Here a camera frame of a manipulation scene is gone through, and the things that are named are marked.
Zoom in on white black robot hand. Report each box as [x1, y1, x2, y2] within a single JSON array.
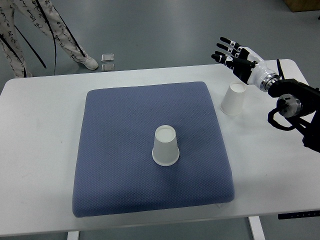
[[211, 37, 280, 92]]

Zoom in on white paper cup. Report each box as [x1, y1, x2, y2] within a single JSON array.
[[220, 82, 247, 116], [152, 125, 180, 167]]

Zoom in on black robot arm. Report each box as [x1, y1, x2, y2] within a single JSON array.
[[267, 79, 320, 152]]

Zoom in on brown cardboard box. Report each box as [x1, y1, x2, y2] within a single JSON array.
[[283, 0, 320, 13]]

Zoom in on lower silver floor plate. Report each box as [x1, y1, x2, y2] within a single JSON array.
[[101, 63, 115, 72]]

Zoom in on silver floor plate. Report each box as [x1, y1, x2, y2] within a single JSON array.
[[101, 63, 115, 72], [101, 53, 115, 63]]

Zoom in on upper silver floor plate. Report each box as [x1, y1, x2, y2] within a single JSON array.
[[101, 53, 115, 63]]

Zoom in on black table control panel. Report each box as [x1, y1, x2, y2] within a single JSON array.
[[277, 210, 320, 220]]

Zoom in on white table leg right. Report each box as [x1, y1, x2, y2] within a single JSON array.
[[248, 216, 266, 240]]

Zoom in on white table leg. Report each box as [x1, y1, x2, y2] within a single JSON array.
[[248, 216, 266, 240], [67, 231, 80, 240]]

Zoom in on blue square cushion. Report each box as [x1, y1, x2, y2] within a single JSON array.
[[72, 81, 235, 218]]

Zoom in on person in patterned trousers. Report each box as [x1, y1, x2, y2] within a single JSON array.
[[0, 0, 100, 79]]

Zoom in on white table leg left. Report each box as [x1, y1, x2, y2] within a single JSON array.
[[67, 231, 80, 240]]

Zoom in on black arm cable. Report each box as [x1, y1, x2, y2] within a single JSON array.
[[275, 59, 286, 80]]

